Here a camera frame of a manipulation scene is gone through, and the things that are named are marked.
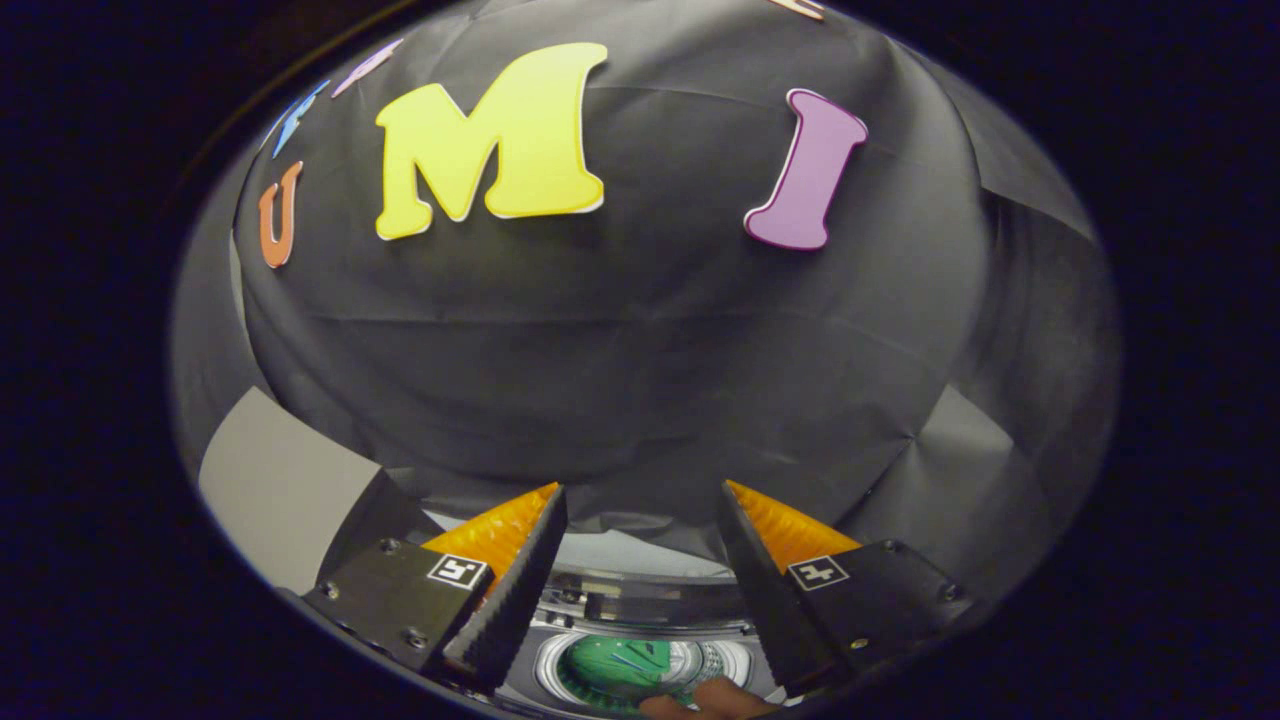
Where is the grey cabinet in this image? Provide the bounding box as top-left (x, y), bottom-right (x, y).
top-left (198, 387), bottom-right (431, 596)

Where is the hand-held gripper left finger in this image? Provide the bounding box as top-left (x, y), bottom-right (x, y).
top-left (300, 482), bottom-right (569, 694)

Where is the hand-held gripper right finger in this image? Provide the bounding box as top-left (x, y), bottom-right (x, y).
top-left (716, 480), bottom-right (979, 698)

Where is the dark grey washing machine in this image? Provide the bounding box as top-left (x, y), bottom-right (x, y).
top-left (500, 575), bottom-right (791, 716)

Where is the green polo shirt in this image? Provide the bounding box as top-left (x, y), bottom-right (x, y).
top-left (557, 637), bottom-right (673, 711)

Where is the black backdrop cloth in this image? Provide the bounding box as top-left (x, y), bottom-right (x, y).
top-left (170, 0), bottom-right (1121, 621)

